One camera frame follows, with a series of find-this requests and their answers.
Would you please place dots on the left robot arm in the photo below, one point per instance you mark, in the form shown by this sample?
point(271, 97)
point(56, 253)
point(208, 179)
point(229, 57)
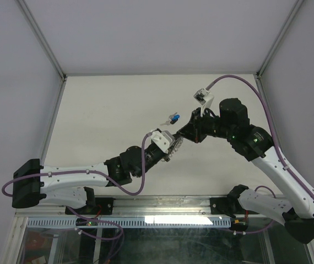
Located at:
point(33, 183)

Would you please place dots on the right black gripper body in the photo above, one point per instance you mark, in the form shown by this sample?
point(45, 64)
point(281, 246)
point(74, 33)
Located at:
point(206, 126)

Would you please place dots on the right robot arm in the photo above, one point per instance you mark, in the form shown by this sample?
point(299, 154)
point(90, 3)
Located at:
point(296, 210)

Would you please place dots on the right aluminium frame post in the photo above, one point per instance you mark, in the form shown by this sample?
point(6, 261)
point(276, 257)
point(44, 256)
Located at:
point(274, 48)

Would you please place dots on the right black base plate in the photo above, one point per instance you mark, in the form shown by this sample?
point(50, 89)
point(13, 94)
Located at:
point(225, 206)

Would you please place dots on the aluminium frame post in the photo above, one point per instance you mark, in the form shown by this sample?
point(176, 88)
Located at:
point(42, 41)
point(274, 48)

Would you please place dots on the white slotted cable duct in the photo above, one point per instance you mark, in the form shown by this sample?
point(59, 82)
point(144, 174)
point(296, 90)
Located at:
point(159, 221)

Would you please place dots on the aluminium mounting rail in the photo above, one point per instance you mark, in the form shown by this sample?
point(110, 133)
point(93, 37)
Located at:
point(138, 206)

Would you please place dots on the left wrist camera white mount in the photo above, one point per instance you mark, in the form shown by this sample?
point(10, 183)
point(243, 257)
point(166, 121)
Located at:
point(163, 139)

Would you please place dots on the key bunch with blue fob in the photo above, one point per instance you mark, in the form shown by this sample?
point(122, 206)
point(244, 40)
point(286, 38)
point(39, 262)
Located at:
point(172, 119)

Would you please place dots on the left aluminium frame post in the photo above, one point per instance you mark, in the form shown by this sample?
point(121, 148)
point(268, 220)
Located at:
point(42, 41)

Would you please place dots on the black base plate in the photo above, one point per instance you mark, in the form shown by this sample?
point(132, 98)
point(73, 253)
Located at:
point(102, 205)
point(225, 206)

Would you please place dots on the large keyring with yellow grip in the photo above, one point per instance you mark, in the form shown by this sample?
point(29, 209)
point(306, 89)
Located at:
point(173, 149)

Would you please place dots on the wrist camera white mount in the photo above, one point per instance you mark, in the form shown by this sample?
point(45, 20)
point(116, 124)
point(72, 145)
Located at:
point(204, 98)
point(163, 139)

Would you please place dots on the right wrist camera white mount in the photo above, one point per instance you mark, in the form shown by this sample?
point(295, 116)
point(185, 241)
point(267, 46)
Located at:
point(204, 98)

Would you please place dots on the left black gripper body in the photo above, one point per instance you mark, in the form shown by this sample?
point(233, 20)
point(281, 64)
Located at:
point(152, 157)

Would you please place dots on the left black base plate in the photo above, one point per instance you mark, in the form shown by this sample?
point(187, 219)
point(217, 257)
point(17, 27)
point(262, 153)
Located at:
point(102, 205)

